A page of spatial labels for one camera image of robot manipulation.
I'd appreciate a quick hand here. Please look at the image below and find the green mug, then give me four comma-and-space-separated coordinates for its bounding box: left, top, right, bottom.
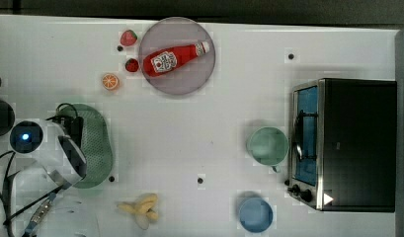
246, 126, 289, 173

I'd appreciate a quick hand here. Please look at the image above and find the red ketchup bottle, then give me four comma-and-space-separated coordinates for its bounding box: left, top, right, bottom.
142, 41, 210, 77

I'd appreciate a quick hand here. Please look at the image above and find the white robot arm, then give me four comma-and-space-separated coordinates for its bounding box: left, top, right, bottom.
2, 116, 100, 237

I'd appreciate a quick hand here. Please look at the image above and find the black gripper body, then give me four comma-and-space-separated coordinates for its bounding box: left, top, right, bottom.
60, 116, 84, 146

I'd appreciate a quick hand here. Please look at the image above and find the toy strawberry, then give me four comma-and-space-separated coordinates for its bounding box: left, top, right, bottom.
120, 30, 138, 46

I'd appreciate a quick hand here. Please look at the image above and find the toy orange half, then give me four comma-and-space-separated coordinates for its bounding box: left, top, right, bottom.
102, 73, 120, 91

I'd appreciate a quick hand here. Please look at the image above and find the red toy tomato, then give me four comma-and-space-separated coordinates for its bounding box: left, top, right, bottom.
124, 58, 139, 73

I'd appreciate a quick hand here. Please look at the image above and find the blue bowl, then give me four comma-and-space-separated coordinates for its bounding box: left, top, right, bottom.
238, 197, 274, 233

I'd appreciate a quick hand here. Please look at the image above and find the toy peeled banana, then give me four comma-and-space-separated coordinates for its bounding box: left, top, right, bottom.
117, 194, 159, 230

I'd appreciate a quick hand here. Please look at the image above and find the black toaster oven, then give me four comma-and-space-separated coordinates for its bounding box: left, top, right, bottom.
285, 78, 397, 212

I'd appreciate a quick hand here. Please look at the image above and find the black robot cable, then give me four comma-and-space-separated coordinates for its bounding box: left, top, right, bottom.
0, 102, 79, 237

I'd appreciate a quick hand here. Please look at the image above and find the grey round plate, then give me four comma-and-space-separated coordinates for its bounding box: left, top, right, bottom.
138, 17, 215, 95

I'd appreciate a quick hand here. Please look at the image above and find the green oval strainer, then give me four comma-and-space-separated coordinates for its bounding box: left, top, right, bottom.
56, 104, 114, 190

